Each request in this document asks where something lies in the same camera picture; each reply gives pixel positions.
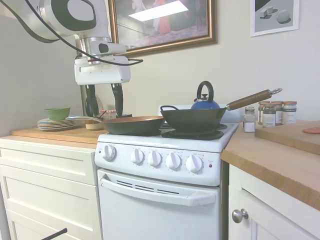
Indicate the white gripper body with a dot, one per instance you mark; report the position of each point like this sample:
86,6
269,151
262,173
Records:
102,72

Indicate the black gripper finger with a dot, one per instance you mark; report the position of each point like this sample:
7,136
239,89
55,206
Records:
118,100
90,97

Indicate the white burner knob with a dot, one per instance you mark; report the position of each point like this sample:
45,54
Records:
154,159
173,161
137,156
194,163

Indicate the white electric stove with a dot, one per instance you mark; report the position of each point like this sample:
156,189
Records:
125,172

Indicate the black stove burner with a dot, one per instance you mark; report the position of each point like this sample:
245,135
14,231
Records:
195,136
223,126

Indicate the jar with red checked lid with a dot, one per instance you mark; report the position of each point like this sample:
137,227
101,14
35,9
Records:
103,115
112,114

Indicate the flat black tin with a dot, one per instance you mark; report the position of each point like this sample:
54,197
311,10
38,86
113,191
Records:
127,115

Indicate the small wooden bowl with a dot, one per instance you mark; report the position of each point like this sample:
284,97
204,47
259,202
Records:
92,126

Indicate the copper frying pan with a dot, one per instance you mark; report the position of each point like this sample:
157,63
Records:
135,127

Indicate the green bowl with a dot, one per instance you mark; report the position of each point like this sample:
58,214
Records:
57,113

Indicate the stack of striped plates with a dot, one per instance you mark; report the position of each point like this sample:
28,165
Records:
55,125

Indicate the large wooden cutting board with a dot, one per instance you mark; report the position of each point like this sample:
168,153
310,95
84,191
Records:
62,135

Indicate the white oven temperature knob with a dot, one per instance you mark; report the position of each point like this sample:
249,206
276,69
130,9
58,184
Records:
109,152

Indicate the tall grey panel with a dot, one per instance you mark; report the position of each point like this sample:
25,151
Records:
25,87

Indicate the gold framed painting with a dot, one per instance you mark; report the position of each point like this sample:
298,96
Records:
175,25

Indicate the white drawer cabinet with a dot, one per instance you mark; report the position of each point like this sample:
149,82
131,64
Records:
50,190

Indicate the glass salt shaker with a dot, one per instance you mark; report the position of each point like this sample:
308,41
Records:
249,122

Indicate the thin black rod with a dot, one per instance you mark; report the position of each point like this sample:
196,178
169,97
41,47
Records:
53,234

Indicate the spice jar with copper lid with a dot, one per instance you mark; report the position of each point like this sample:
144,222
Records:
260,112
278,112

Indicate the spice jar with green label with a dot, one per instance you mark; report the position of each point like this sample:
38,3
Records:
269,117

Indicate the white door cabinet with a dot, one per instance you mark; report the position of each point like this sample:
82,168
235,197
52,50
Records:
250,195

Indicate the round metal cabinet knob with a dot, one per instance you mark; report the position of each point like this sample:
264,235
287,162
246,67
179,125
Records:
238,215

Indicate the spice jar with white label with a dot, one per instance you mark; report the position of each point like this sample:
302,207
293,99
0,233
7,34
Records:
290,113

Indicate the thick wooden chopping board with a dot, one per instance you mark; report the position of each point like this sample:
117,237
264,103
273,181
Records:
287,136

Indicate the grey art print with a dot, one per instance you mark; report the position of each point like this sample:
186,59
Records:
275,15

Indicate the pink round coaster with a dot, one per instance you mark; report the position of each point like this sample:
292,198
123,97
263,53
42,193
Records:
312,130

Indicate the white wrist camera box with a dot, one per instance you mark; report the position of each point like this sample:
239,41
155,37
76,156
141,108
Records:
110,48

